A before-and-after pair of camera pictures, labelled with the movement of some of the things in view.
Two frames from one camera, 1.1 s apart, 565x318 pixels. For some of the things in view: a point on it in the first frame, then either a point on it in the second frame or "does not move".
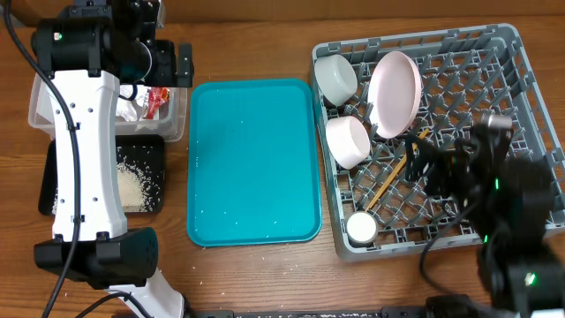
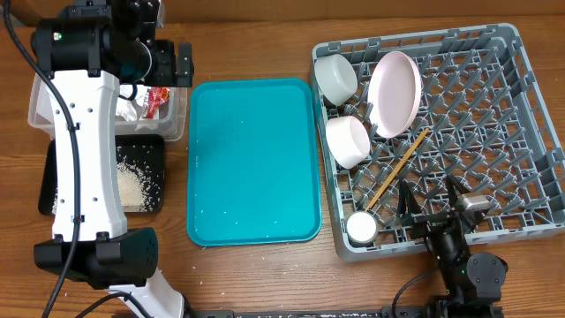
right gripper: x=442 y=162 to x=408 y=209
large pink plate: x=395 y=94 does not move
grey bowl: x=335 y=79 does not move
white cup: x=361 y=229 does not move
